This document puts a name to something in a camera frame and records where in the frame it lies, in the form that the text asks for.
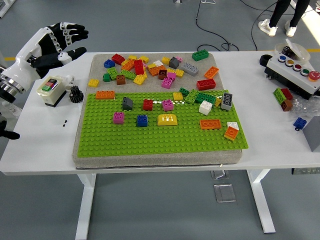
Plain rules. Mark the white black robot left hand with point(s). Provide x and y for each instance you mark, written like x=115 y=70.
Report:
x=32 y=53

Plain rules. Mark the pink square brick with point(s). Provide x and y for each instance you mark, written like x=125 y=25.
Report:
x=167 y=83
x=118 y=119
x=167 y=106

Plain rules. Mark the dark grey sloped brick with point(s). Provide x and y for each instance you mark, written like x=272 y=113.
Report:
x=128 y=105
x=173 y=63

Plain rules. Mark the blue square brick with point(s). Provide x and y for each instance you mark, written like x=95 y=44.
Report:
x=142 y=122

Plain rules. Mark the dark green small brick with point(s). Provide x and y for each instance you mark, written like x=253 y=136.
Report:
x=183 y=91
x=106 y=78

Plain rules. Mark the orange two-by-four brick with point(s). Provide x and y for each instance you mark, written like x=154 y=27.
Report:
x=105 y=95

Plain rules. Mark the brown brick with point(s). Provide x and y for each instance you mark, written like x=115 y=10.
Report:
x=162 y=74
x=121 y=80
x=286 y=105

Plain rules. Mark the light green two-by-four brick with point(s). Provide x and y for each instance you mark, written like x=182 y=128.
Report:
x=127 y=74

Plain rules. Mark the red long brick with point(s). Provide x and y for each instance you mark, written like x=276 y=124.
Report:
x=139 y=67

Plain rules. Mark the red square brick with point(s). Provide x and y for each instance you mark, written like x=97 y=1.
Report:
x=147 y=105

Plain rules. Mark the pink small brick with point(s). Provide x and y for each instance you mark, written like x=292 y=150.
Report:
x=179 y=59

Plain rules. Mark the yellow domed brick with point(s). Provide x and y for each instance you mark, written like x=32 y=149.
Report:
x=167 y=121

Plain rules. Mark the yellow square brick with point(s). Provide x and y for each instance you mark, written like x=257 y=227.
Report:
x=177 y=96

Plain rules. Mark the grey two-by-four brick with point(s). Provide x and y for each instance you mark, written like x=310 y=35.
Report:
x=226 y=101
x=190 y=69

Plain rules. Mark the light green long brick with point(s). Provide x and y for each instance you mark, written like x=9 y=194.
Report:
x=191 y=97

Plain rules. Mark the green studded baseplate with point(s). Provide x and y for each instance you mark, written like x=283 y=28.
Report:
x=175 y=140

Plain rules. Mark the dark green two-by-four brick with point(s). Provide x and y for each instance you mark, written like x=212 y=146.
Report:
x=200 y=55

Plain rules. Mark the red two-by-four brick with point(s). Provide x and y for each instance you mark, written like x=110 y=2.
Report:
x=206 y=85

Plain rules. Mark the dark green long brick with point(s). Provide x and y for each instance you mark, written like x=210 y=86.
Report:
x=206 y=98

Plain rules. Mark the white square brick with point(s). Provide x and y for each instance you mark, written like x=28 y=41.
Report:
x=205 y=108

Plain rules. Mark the orange flat long brick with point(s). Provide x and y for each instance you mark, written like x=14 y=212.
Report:
x=210 y=124

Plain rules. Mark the orange and yellow brick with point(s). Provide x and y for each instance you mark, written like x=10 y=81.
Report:
x=230 y=133

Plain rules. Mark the blue brick with keyring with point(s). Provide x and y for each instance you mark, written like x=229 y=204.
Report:
x=300 y=122

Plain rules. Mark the small white part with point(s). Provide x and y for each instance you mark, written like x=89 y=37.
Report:
x=70 y=80

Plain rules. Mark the black gear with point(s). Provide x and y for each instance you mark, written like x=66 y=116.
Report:
x=75 y=95

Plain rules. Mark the grey-brown mat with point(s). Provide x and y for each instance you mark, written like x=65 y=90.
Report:
x=152 y=86

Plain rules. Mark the white table leg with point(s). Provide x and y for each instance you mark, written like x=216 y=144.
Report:
x=260 y=200
x=86 y=200

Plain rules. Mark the clear floor plate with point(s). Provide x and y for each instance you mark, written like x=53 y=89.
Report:
x=220 y=174
x=225 y=193

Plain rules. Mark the person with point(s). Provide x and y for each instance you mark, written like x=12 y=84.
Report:
x=277 y=12

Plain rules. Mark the white push-button control box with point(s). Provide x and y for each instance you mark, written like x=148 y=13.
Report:
x=292 y=75

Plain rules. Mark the round clear lidded container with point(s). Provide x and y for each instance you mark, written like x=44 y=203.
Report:
x=300 y=53

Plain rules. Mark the clear plastic bag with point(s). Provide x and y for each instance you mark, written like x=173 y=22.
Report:
x=303 y=107

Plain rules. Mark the grey box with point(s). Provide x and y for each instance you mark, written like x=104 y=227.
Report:
x=313 y=135

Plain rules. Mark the table height control panel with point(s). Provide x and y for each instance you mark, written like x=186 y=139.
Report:
x=305 y=171

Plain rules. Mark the cream switch box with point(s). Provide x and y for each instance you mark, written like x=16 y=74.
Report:
x=50 y=95

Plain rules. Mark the white frame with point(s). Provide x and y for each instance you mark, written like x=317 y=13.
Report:
x=3 y=10

